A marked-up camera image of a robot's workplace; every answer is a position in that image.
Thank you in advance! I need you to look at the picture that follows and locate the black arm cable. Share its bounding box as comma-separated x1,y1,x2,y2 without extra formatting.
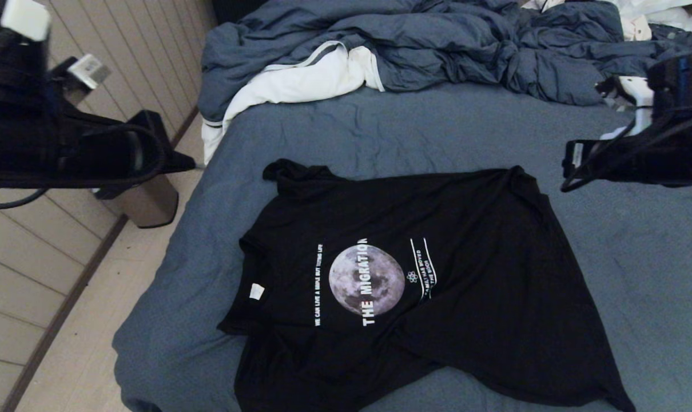
0,123,166,210
560,112,692,193

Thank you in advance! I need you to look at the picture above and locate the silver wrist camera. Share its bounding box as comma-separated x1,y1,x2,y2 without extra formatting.
595,76,655,141
66,53,112,92

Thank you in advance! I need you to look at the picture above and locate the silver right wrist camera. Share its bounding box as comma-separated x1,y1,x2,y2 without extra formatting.
595,76,655,141

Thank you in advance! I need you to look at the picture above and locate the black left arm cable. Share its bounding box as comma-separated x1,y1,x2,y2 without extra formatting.
0,123,166,210

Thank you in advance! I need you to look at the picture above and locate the white pillow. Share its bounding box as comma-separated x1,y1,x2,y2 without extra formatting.
606,0,692,33

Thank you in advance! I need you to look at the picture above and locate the crumpled blue duvet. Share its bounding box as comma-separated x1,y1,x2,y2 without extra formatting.
197,0,692,128

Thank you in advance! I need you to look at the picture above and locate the black moon print t-shirt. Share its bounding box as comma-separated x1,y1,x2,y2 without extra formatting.
217,159,637,412

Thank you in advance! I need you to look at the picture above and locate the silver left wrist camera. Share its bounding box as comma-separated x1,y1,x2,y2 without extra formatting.
66,53,112,92

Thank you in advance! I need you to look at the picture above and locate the blue bed sheet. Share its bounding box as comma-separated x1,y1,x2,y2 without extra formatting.
113,80,692,412

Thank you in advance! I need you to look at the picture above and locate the white garment with grey stripe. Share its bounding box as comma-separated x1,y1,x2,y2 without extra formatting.
201,41,385,165

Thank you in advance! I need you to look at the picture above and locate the brown trash bin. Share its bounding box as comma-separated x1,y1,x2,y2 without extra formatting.
94,175,179,228

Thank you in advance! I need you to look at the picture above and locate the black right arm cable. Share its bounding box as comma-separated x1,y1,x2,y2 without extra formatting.
560,112,692,193

